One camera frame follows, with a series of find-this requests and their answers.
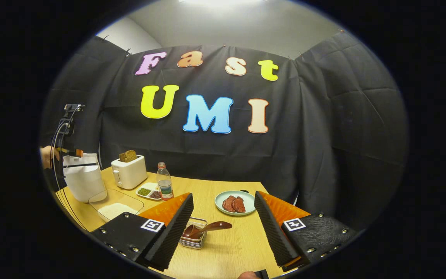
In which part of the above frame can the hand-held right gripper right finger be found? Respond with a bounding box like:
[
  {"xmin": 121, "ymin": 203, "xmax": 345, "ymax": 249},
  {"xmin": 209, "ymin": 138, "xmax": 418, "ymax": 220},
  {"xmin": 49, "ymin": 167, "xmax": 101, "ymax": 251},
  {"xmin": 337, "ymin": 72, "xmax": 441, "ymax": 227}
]
[{"xmin": 254, "ymin": 191, "xmax": 357, "ymax": 272}]

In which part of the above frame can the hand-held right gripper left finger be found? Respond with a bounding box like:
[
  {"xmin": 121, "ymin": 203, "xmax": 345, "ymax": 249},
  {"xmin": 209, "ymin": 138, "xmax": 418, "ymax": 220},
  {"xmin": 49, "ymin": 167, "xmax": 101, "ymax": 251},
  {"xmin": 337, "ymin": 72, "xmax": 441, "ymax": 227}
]
[{"xmin": 91, "ymin": 193, "xmax": 194, "ymax": 272}]

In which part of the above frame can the brown wooden spoon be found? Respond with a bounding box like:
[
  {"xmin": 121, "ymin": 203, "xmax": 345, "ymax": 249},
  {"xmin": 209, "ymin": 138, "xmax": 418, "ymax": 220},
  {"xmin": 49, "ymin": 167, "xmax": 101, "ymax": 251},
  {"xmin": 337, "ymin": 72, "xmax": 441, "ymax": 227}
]
[{"xmin": 182, "ymin": 221, "xmax": 233, "ymax": 240}]

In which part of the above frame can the white rice cooker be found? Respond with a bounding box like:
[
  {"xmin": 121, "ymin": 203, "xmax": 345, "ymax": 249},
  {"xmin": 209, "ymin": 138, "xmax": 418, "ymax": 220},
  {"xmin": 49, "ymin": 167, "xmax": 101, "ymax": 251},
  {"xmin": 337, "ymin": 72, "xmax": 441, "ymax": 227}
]
[{"xmin": 62, "ymin": 153, "xmax": 107, "ymax": 203}]

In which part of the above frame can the white rice pile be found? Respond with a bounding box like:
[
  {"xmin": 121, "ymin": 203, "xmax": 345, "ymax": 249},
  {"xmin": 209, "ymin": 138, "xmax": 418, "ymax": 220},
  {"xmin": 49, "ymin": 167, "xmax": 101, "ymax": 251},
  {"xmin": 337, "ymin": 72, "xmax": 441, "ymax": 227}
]
[{"xmin": 98, "ymin": 203, "xmax": 138, "ymax": 220}]

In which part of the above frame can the clear plastic bottle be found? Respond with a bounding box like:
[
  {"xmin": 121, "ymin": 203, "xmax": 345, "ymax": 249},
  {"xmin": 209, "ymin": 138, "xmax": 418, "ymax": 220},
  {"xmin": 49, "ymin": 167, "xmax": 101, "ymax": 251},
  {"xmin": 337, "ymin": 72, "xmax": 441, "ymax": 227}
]
[{"xmin": 156, "ymin": 162, "xmax": 174, "ymax": 201}]

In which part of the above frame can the white divided bean dish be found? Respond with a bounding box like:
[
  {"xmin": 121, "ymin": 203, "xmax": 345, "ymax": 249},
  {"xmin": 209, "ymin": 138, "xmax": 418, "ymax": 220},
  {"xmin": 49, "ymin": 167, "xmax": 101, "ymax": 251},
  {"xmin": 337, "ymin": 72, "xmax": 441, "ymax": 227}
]
[{"xmin": 136, "ymin": 182, "xmax": 163, "ymax": 201}]

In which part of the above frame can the pale green plate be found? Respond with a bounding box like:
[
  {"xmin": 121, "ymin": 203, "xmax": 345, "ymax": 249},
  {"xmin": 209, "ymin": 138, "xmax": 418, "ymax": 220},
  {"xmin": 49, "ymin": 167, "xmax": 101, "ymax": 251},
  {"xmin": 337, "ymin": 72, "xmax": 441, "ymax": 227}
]
[{"xmin": 214, "ymin": 190, "xmax": 256, "ymax": 216}]

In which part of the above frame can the clear glass tray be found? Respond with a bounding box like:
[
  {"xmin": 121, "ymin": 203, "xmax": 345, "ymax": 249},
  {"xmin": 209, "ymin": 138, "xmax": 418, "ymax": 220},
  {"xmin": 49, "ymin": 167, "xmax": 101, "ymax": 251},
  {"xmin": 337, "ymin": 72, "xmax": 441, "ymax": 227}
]
[{"xmin": 88, "ymin": 189, "xmax": 145, "ymax": 222}]

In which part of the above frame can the white toaster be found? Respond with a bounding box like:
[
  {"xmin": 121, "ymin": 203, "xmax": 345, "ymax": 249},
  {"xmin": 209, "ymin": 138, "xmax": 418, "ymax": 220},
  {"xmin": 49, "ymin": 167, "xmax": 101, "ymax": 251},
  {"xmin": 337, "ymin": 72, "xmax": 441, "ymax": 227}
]
[{"xmin": 111, "ymin": 155, "xmax": 148, "ymax": 190}]

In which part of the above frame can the ceiling light panel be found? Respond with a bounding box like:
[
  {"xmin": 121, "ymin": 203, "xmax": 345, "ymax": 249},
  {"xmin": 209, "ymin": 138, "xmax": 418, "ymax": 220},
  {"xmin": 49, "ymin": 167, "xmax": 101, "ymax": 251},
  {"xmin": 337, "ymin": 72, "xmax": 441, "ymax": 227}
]
[{"xmin": 178, "ymin": 0, "xmax": 266, "ymax": 6}]

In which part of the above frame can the thin gripper cable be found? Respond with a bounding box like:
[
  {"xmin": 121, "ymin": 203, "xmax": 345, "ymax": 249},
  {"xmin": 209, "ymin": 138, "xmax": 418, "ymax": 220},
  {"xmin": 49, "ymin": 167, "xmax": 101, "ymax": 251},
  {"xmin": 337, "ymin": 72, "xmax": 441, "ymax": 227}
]
[{"xmin": 51, "ymin": 107, "xmax": 88, "ymax": 230}]

